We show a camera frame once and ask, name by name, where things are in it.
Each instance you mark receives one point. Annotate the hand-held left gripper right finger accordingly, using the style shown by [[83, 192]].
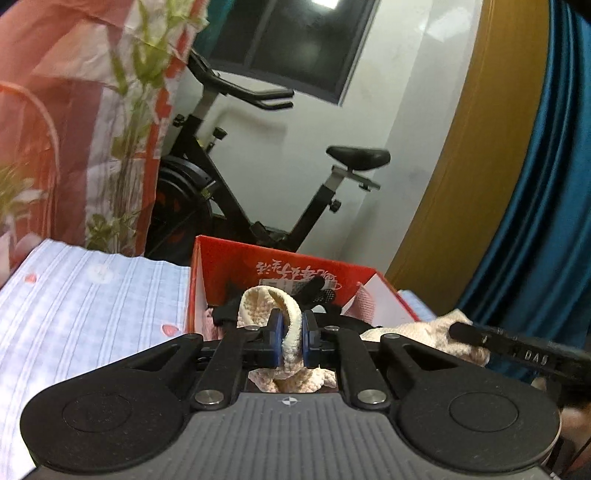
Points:
[[309, 339]]

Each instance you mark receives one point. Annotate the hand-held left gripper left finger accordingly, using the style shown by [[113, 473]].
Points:
[[275, 339]]

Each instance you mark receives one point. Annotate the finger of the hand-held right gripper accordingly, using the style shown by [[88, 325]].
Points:
[[475, 336]]

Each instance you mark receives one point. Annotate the cream knitted towel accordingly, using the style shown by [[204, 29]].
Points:
[[292, 330]]

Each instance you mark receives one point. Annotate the red cardboard box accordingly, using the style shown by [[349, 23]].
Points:
[[217, 267]]

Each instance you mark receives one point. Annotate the person's right hand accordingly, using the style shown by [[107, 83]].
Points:
[[572, 420]]

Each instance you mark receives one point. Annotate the teal curtain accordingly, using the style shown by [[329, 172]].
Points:
[[554, 184]]

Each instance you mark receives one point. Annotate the black exercise bike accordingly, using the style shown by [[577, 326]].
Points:
[[184, 180]]

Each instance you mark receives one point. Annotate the wooden door panel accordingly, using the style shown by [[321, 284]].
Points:
[[485, 138]]

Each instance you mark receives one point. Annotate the dark window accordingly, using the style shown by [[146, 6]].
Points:
[[300, 46]]

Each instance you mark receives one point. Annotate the printed red backdrop cloth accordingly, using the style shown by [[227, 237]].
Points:
[[46, 115]]

